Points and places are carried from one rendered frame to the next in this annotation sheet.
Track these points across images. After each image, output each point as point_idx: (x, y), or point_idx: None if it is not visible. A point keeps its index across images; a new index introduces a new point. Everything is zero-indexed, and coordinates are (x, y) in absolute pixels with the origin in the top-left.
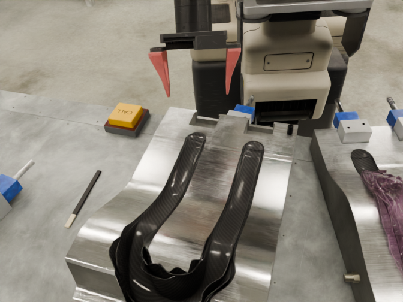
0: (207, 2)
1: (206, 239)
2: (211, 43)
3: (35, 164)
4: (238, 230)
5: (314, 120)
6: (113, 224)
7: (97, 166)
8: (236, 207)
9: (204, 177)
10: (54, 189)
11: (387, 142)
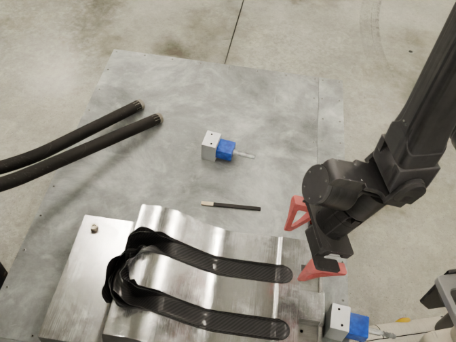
0: (343, 221)
1: (158, 290)
2: (311, 241)
3: (259, 160)
4: (178, 318)
5: None
6: (169, 225)
7: (265, 205)
8: (210, 319)
9: (237, 288)
10: (236, 182)
11: None
